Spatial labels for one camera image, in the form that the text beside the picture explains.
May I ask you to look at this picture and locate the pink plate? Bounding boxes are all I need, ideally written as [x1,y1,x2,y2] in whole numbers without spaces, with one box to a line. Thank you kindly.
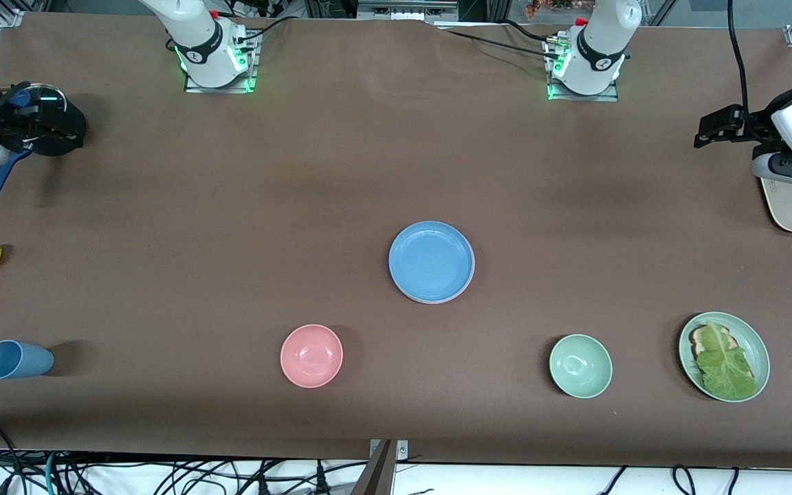
[406,265,476,305]

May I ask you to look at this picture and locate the blue plate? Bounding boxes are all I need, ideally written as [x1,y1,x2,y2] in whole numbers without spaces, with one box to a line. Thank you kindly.
[388,221,475,303]

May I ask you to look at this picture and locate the black pan with glass lid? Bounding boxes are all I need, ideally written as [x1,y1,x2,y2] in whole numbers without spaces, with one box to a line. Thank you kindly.
[11,83,67,135]

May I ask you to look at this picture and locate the orange items behind table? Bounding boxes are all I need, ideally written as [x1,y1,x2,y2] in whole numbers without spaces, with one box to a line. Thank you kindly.
[523,0,593,19]

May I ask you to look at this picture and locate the toasted bread slice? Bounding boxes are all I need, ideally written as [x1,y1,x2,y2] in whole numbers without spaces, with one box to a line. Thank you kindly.
[688,324,740,358]

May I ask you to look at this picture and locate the green plate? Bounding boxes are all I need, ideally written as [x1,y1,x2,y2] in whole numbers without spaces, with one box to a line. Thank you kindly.
[678,311,771,403]

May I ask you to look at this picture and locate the blue cup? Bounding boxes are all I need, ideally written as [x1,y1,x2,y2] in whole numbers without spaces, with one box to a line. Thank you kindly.
[0,340,55,380]

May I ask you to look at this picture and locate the green lettuce leaf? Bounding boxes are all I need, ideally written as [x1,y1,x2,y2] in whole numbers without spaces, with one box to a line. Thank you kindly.
[694,320,760,402]

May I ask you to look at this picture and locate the brown table cover cloth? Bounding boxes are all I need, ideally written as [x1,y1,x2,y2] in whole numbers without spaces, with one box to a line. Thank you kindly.
[0,10,792,470]

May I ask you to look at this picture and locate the green bowl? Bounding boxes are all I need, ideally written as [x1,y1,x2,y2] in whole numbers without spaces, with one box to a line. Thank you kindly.
[549,334,613,399]

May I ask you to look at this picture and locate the grey box behind table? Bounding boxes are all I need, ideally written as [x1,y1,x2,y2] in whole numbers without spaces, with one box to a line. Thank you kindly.
[357,0,460,23]

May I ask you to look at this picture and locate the pink bowl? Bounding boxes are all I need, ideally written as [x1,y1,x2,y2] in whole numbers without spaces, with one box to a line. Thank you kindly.
[280,324,344,388]

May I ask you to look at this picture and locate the dark pole under table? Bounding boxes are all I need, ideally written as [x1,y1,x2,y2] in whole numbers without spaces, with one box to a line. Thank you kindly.
[349,440,397,495]

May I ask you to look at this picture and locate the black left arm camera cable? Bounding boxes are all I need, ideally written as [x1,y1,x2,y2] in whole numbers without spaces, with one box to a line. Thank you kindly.
[726,0,749,114]

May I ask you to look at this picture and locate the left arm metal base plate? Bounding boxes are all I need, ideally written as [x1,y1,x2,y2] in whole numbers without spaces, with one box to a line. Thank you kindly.
[546,38,620,102]

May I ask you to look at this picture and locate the black base cable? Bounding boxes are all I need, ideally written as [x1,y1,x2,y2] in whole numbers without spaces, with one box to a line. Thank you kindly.
[434,26,556,60]
[503,19,563,43]
[233,14,302,46]

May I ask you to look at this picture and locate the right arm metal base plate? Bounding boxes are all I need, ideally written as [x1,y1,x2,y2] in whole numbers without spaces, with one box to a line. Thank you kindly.
[184,31,259,94]

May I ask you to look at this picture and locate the metal table edge bracket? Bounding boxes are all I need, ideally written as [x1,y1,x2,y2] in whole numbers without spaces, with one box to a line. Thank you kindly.
[368,439,410,460]

